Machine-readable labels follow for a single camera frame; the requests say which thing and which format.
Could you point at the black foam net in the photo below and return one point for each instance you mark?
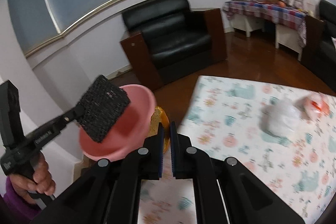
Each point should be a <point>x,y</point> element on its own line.
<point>100,107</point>

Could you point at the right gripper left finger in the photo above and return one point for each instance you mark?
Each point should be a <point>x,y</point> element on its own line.
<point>151,155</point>

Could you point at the orange fruit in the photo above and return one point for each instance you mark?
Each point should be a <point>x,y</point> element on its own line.
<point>281,4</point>

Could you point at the left hand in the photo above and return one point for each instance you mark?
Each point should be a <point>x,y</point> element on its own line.
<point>41,182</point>

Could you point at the pink plastic bin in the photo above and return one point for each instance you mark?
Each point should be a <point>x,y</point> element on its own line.
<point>130,130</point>

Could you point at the black leather armchair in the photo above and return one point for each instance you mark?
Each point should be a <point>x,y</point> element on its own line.
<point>319,53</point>
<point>166,40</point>

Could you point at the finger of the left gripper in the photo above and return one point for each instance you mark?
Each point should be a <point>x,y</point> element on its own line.
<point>73,114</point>

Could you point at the white plastic bag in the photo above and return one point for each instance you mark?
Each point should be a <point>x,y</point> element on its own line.
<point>280,119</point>

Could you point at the checkered cloth white bench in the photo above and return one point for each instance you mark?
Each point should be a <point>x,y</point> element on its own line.
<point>290,23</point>

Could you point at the floral tablecloth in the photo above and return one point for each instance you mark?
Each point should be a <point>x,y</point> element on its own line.
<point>224,119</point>

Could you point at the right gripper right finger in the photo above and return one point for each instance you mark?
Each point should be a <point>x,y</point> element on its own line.
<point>181,161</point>

